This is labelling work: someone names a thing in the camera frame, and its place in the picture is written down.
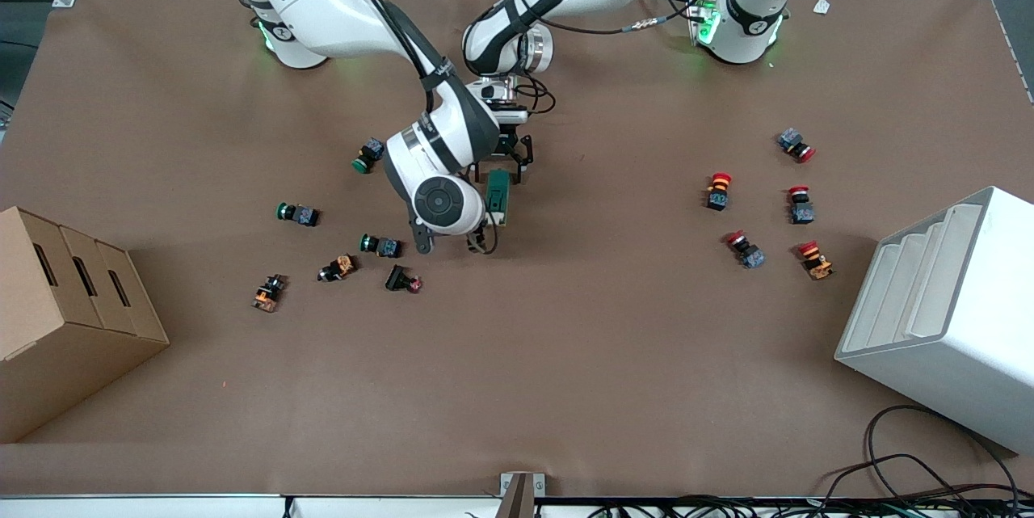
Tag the white tiered plastic rack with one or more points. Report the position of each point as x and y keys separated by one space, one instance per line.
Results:
x=953 y=364

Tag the red mushroom button blue block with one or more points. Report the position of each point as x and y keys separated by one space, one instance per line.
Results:
x=800 y=206
x=746 y=250
x=796 y=145

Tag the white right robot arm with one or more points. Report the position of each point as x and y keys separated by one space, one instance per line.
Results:
x=323 y=1

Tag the white table edge rail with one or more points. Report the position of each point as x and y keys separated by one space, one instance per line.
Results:
x=161 y=507

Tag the white paper scrap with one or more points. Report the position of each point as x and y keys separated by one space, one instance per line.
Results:
x=821 y=6

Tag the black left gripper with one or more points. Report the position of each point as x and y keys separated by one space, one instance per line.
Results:
x=509 y=141

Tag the green push button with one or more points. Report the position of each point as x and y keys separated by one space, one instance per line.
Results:
x=371 y=155
x=381 y=246
x=299 y=214

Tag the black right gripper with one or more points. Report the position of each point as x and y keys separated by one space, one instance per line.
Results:
x=479 y=233

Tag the grey metal bracket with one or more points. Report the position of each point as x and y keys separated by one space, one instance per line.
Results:
x=521 y=494

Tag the black orange selector switch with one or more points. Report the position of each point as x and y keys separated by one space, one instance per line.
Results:
x=269 y=292
x=338 y=267

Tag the brown cardboard box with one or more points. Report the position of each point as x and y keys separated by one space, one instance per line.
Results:
x=65 y=340

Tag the green load switch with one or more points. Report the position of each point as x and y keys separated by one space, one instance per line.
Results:
x=498 y=193

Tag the black pink push button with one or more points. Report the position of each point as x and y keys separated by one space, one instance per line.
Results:
x=401 y=280

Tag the red mushroom button orange block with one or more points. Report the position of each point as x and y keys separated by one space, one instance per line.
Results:
x=816 y=260

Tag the brown table mat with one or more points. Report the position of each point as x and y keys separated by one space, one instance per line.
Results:
x=565 y=356

